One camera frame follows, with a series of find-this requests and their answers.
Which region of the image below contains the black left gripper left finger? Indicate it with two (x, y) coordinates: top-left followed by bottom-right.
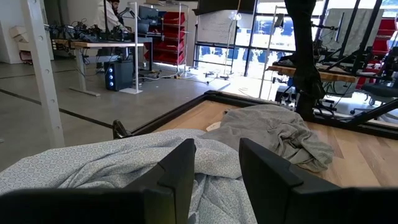
(0, 138), (197, 224)

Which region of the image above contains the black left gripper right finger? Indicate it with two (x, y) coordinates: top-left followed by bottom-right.
(238, 138), (398, 224)

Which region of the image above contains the grey t-shirt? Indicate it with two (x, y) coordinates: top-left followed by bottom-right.
(200, 104), (335, 174)

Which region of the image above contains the light blue patterned shirt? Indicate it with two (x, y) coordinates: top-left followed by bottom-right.
(0, 128), (259, 224)

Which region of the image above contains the white clothes stand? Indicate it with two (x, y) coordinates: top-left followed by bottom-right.
(119, 1), (144, 95)

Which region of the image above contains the black computer tower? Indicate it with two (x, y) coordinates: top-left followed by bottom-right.
(104, 58), (134, 92)

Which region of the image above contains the wooden worktable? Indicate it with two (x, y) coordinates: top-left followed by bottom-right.
(266, 63), (360, 84)

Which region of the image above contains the red storage bin shelf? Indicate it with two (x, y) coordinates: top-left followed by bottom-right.
(143, 2), (190, 68)
(356, 17), (398, 90)

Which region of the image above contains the black office chair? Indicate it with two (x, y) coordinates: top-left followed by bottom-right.
(349, 81), (398, 115)

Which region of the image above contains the white light stand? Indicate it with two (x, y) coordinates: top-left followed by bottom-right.
(219, 11), (243, 80)

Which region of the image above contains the wooden top desk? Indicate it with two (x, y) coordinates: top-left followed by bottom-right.
(51, 37), (154, 97)

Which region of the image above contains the white board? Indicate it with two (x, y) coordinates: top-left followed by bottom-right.
(197, 11), (238, 45)

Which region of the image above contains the black computer monitor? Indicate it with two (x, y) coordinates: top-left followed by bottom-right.
(138, 5), (160, 26)

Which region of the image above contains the person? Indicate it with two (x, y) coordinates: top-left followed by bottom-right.
(95, 0), (127, 34)

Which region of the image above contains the black hanging panel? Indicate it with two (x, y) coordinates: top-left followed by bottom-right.
(192, 0), (256, 16)

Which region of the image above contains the white cardboard box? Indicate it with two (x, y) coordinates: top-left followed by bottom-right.
(8, 25), (29, 44)

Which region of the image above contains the white perforated rack post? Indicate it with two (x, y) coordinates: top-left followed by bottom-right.
(20, 0), (66, 149)

